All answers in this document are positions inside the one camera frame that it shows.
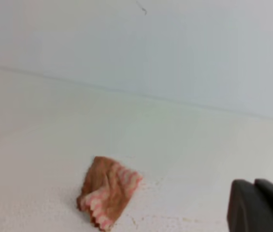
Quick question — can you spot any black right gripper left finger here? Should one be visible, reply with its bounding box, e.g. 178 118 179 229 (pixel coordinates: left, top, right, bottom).
227 179 273 232

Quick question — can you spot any pink brown stained rag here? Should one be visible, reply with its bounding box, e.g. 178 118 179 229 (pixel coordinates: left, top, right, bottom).
76 156 142 232

